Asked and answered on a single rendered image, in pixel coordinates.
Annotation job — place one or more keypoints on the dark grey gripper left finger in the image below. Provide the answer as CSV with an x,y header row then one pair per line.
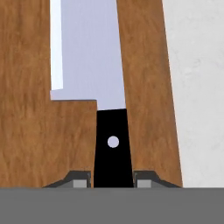
x,y
76,178

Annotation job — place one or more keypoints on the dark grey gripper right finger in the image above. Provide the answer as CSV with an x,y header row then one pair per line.
x,y
146,178

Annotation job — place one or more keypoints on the wooden cutting board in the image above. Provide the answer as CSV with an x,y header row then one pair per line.
x,y
26,116

